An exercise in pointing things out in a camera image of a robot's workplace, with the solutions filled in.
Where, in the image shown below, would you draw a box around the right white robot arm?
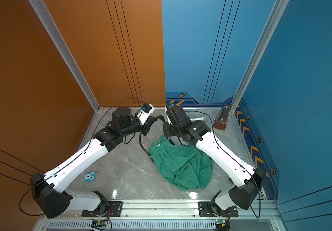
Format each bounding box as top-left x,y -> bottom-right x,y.
163,104 -> 267,217

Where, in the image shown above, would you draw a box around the right green circuit board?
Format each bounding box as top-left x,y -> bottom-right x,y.
214,219 -> 230,231

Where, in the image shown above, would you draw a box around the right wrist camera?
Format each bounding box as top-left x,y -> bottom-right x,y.
165,103 -> 176,125

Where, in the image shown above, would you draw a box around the green circuit board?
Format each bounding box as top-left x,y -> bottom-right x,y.
214,219 -> 230,231
91,219 -> 109,229

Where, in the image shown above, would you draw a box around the aluminium mounting rail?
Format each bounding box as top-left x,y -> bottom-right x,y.
34,200 -> 286,231

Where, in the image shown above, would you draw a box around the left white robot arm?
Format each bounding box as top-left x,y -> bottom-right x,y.
30,104 -> 165,218

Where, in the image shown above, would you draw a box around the left green circuit board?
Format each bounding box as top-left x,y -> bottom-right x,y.
91,219 -> 109,229

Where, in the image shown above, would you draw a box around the green trousers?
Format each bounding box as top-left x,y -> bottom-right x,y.
148,135 -> 213,191

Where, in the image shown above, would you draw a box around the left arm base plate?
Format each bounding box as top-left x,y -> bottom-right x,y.
81,201 -> 123,218

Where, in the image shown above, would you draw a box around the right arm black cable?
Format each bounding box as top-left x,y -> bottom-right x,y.
183,110 -> 262,219

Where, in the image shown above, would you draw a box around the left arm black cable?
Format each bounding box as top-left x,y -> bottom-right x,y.
18,96 -> 144,217

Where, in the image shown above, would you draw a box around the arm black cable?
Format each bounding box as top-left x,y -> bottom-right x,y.
18,96 -> 144,217
183,110 -> 262,219

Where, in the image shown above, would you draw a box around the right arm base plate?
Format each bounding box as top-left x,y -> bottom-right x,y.
198,201 -> 239,218

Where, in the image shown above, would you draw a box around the light blue toy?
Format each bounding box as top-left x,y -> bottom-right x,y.
83,171 -> 97,182

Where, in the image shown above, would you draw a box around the left aluminium corner post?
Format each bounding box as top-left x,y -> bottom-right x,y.
29,0 -> 100,111

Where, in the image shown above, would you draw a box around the aluminium corner post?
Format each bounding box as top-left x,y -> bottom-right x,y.
29,0 -> 100,111
230,0 -> 289,113

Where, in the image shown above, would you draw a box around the right aluminium corner post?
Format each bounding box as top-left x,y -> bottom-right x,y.
230,0 -> 289,113

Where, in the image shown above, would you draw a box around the brown wooden metronome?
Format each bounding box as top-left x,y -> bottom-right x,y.
213,105 -> 230,131

